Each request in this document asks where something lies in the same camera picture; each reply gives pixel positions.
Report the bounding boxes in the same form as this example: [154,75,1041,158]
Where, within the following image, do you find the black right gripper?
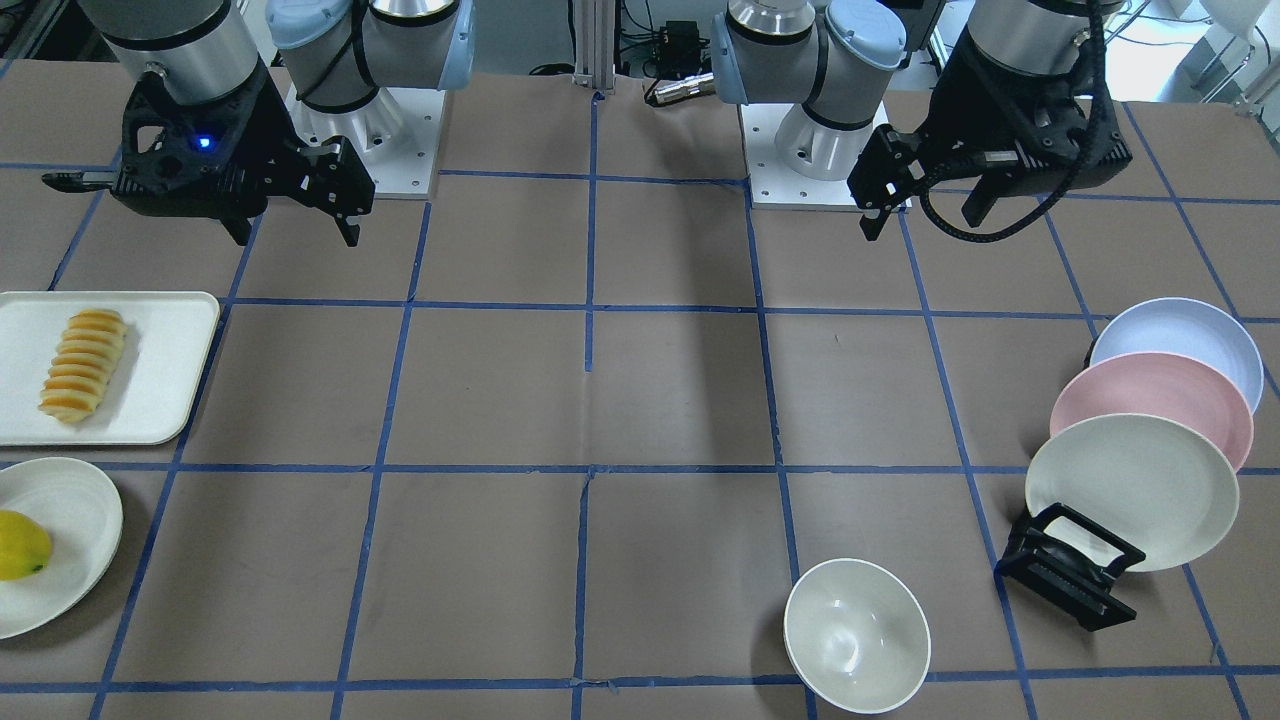
[41,63,375,249]

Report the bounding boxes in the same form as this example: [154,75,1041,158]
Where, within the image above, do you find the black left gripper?
[847,35,1097,242]

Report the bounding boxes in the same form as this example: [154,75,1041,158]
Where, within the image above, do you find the blue plate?
[1085,297,1265,413]

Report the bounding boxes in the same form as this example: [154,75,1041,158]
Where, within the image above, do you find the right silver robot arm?
[44,1,475,247]

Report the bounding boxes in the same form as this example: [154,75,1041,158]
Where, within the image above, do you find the pink plate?
[1050,351,1254,470]

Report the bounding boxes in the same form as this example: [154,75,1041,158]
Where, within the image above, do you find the white plate with lemon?
[1,457,123,639]

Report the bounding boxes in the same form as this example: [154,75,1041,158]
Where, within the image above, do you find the cream plate in rack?
[1025,413,1240,571]

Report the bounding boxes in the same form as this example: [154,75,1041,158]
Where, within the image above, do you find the black plate rack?
[995,502,1146,632]

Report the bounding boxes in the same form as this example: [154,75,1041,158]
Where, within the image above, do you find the white rectangular tray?
[1,291,221,447]

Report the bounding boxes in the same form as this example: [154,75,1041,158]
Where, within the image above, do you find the yellow lemon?
[1,509,54,582]

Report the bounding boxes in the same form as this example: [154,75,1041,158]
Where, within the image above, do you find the white bowl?
[783,559,933,714]

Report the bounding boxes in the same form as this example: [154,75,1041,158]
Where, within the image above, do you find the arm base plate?
[739,102,887,213]
[285,88,449,200]

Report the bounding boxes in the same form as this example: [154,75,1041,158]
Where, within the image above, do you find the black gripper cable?
[918,0,1114,243]

